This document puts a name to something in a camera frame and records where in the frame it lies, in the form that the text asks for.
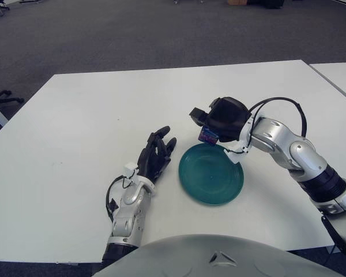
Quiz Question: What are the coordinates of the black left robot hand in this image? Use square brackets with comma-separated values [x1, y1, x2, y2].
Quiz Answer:
[137, 125, 178, 184]

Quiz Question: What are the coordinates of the white right wrist sensor box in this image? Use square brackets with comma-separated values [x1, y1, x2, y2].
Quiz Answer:
[223, 145, 247, 164]

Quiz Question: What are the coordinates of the purple blue gum pack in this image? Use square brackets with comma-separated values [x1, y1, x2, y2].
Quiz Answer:
[198, 125, 220, 145]

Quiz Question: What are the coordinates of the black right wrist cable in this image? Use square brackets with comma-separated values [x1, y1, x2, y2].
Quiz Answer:
[247, 97, 307, 138]

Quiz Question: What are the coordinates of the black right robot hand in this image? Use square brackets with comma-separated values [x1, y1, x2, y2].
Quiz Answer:
[189, 97, 252, 143]

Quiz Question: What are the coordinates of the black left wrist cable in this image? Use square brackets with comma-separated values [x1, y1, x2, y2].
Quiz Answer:
[105, 175, 133, 223]

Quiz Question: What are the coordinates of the grey robot torso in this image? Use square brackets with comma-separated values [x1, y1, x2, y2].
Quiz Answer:
[92, 234, 338, 277]

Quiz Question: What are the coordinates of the dark background furniture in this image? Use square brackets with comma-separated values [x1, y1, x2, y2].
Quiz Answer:
[247, 0, 286, 9]

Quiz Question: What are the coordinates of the white left wrist sensor box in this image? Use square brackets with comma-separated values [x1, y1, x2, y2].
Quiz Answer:
[123, 163, 139, 181]

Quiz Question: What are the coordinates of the white wrist sensor box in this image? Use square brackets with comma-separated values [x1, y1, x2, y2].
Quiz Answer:
[223, 145, 247, 164]
[123, 163, 139, 181]

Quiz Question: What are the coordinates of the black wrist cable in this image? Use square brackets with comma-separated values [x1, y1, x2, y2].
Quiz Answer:
[247, 97, 307, 138]
[105, 175, 133, 223]

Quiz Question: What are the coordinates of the teal round plate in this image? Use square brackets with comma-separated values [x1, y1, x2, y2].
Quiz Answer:
[178, 143, 245, 207]

